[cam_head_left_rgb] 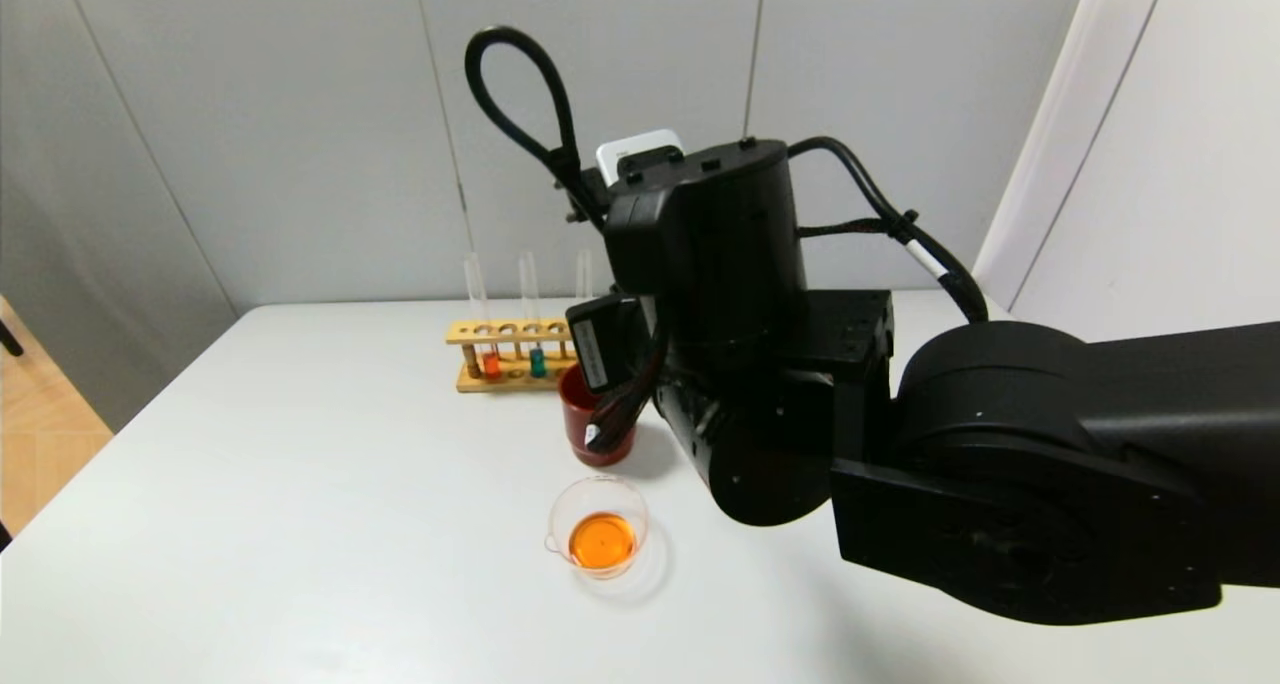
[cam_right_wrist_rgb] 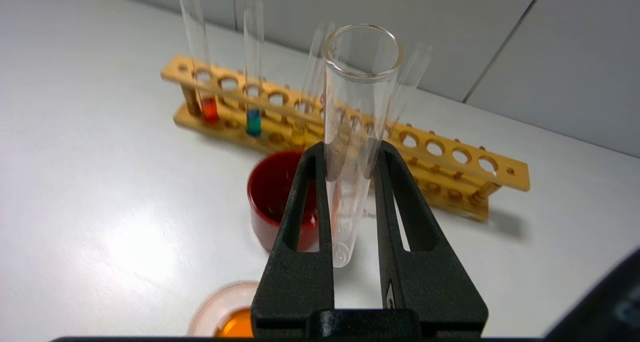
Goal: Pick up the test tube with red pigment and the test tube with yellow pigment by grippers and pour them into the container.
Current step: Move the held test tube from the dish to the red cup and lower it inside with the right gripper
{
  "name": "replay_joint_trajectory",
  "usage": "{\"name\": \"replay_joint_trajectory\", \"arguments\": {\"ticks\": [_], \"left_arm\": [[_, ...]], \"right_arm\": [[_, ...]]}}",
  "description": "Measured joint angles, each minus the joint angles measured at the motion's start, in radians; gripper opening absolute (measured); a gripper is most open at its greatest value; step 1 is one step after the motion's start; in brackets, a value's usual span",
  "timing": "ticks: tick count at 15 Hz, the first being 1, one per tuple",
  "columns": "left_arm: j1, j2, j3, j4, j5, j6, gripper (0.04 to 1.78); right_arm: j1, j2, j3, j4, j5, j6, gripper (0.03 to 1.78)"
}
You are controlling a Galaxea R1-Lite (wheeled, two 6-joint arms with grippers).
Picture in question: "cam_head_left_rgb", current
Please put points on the clear glass bowl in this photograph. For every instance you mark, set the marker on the clear glass bowl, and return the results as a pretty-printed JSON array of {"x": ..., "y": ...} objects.
[{"x": 600, "y": 539}]

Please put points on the test tube with yellow liquid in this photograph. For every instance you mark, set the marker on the test tube with yellow liquid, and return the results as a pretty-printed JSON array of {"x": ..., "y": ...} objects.
[{"x": 583, "y": 274}]

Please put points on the test tube with blue liquid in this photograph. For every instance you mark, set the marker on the test tube with blue liquid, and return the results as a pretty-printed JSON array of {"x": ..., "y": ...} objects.
[{"x": 537, "y": 364}]

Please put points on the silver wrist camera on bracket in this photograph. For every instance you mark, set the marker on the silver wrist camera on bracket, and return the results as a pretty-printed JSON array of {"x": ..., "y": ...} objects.
[{"x": 635, "y": 154}]

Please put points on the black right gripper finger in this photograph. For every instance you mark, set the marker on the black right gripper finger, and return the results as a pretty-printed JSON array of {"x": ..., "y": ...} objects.
[{"x": 600, "y": 344}]

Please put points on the red plastic cup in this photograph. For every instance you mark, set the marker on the red plastic cup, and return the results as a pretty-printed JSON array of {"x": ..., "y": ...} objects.
[{"x": 575, "y": 409}]

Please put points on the test tube with orange liquid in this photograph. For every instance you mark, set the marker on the test tube with orange liquid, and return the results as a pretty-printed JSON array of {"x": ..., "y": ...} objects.
[{"x": 490, "y": 366}]

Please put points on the small black floor object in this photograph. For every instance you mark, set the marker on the small black floor object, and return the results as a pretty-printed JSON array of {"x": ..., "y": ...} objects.
[{"x": 8, "y": 337}]

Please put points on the wooden test tube rack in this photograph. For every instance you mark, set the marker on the wooden test tube rack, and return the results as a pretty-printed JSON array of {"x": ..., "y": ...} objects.
[{"x": 510, "y": 332}]

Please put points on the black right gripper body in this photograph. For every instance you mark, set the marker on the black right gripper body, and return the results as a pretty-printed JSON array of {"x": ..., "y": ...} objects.
[{"x": 593, "y": 345}]

